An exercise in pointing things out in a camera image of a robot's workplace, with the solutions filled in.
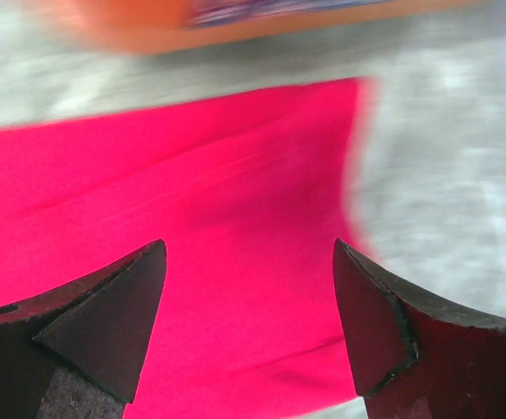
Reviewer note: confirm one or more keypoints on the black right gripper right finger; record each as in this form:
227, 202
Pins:
414, 354

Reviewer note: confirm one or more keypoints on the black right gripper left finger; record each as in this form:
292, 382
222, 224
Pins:
77, 351

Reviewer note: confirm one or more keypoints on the bright red t shirt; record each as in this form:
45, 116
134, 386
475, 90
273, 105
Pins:
248, 192

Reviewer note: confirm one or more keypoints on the orange plastic basket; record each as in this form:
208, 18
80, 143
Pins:
149, 27

